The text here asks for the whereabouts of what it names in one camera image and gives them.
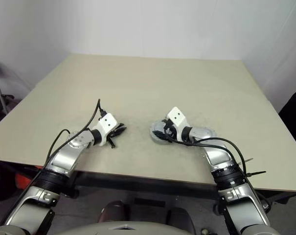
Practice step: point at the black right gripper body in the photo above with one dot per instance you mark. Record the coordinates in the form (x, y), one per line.
(170, 131)

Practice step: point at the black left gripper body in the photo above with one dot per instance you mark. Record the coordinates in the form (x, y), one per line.
(111, 142)

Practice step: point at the silver motor housing lid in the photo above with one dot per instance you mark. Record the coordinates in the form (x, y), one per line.
(157, 126)

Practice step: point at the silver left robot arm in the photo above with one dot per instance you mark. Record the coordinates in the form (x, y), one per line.
(64, 156)

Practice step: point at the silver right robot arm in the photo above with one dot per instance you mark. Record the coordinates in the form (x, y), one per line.
(218, 156)

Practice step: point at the black table caster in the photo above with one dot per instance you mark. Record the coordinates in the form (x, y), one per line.
(218, 207)
(71, 192)

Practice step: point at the dark reddish rounded shape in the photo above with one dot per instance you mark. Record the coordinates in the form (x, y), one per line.
(113, 211)

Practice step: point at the dark grey rounded shape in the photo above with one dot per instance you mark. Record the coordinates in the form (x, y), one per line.
(180, 218)

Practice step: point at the grey robot torso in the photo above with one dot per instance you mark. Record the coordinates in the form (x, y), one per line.
(138, 230)

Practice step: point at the orange object under table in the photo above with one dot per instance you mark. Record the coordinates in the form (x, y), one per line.
(21, 183)

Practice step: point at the small pale round object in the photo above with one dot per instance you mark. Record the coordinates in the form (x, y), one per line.
(205, 231)

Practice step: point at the large black object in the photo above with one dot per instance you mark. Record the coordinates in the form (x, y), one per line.
(294, 105)

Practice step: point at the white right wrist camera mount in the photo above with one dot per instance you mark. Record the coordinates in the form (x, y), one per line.
(176, 115)

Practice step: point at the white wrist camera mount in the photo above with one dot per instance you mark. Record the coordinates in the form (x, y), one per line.
(108, 122)
(176, 115)

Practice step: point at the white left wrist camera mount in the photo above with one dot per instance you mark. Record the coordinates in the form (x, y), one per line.
(108, 122)

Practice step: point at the black table frame bar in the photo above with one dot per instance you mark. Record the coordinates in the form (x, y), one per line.
(143, 183)

